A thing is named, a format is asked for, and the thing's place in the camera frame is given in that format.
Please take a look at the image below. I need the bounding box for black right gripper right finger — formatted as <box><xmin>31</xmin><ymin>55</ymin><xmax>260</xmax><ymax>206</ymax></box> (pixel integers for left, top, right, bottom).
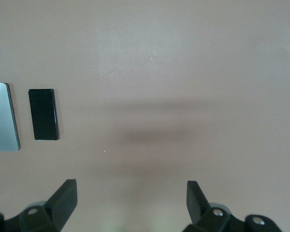
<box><xmin>183</xmin><ymin>180</ymin><xmax>281</xmax><ymax>232</ymax></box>

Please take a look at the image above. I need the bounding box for black smartphone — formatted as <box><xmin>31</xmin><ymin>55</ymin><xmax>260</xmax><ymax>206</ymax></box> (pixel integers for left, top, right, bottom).
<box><xmin>28</xmin><ymin>88</ymin><xmax>60</xmax><ymax>141</ymax></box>

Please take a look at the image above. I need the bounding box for silver laptop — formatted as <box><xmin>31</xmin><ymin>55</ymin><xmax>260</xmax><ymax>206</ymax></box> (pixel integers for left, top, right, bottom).
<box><xmin>0</xmin><ymin>82</ymin><xmax>21</xmax><ymax>152</ymax></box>

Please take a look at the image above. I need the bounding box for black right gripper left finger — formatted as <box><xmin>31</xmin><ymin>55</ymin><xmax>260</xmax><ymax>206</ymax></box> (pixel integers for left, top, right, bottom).
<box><xmin>0</xmin><ymin>178</ymin><xmax>78</xmax><ymax>232</ymax></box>

